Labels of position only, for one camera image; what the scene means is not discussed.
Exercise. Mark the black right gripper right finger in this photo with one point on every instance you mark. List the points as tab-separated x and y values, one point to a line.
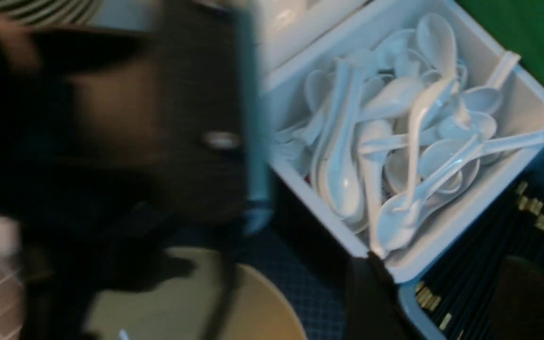
517	308

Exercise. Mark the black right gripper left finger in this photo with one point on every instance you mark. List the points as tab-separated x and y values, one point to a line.
372	309

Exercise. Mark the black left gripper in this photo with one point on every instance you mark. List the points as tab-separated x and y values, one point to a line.
93	123

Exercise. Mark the yellow-green noodle bowl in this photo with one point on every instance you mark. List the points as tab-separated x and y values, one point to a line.
180	308

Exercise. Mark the bundle of black chopsticks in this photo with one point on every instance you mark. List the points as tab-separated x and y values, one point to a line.
456	291

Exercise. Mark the stack of yellow-green bowls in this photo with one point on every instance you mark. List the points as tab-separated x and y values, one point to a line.
51	12

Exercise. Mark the pile of white soup spoons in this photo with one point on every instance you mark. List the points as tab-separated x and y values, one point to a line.
393	134

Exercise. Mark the light grey spoon bin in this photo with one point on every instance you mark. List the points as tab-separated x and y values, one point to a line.
522	112

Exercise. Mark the green cloth backdrop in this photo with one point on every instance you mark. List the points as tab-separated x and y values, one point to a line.
518	25

